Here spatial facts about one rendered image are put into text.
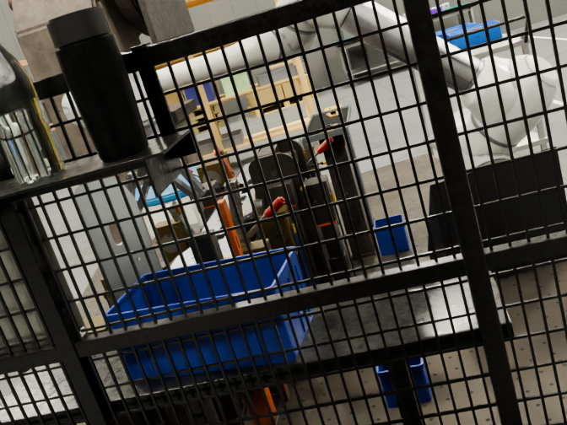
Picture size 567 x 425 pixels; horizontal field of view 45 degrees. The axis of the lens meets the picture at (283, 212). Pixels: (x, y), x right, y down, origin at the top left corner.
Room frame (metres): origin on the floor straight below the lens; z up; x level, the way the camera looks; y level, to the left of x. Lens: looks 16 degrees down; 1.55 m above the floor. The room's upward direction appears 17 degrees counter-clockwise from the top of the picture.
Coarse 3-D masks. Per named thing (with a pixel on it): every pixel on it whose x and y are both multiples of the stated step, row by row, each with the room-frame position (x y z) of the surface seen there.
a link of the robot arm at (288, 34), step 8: (280, 32) 1.86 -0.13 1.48; (288, 32) 1.85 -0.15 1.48; (304, 32) 1.85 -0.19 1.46; (312, 32) 1.86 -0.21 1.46; (288, 40) 1.86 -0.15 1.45; (296, 40) 1.86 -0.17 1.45; (304, 40) 1.87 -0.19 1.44; (312, 40) 1.92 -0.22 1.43; (288, 48) 1.87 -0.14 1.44; (296, 48) 1.88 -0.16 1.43; (304, 48) 1.92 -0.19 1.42; (280, 56) 1.86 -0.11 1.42
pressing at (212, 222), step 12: (240, 180) 2.43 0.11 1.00; (240, 192) 2.26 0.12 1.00; (252, 192) 2.21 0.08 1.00; (228, 204) 2.16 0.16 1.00; (216, 216) 2.06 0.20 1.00; (204, 228) 1.97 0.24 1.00; (216, 228) 1.93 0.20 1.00; (228, 252) 1.68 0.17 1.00; (180, 264) 1.70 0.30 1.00; (192, 264) 1.67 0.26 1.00
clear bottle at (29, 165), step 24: (0, 48) 0.90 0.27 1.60; (0, 72) 0.88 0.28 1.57; (24, 72) 0.90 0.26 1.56; (0, 96) 0.87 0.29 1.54; (24, 96) 0.88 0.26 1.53; (0, 120) 0.87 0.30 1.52; (24, 120) 0.88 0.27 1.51; (24, 144) 0.87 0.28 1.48; (48, 144) 0.89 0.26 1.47; (24, 168) 0.87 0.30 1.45; (48, 168) 0.88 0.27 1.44
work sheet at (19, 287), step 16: (0, 240) 1.03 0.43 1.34; (48, 240) 1.02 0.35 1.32; (0, 272) 1.04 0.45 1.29; (16, 272) 1.03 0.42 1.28; (0, 288) 1.04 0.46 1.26; (16, 288) 1.03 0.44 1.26; (64, 288) 1.02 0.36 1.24; (0, 304) 1.04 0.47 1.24; (16, 304) 1.04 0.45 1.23; (32, 304) 1.03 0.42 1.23; (0, 320) 1.05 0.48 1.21; (16, 320) 1.04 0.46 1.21; (32, 320) 1.03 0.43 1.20; (80, 320) 1.02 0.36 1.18; (0, 336) 1.05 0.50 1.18; (16, 336) 1.04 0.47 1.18; (0, 352) 1.05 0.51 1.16
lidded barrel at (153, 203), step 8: (192, 168) 4.26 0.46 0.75; (136, 192) 4.05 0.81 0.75; (152, 192) 3.91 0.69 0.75; (168, 192) 3.77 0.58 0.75; (136, 200) 3.83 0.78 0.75; (152, 200) 3.76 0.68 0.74; (168, 200) 3.73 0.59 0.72; (176, 200) 3.74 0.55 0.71; (184, 200) 3.75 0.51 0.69; (144, 208) 3.79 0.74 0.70; (152, 208) 3.77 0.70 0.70; (184, 208) 3.75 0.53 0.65; (192, 208) 3.76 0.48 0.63; (152, 216) 3.78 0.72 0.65; (160, 216) 3.76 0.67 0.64; (192, 216) 3.76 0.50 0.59
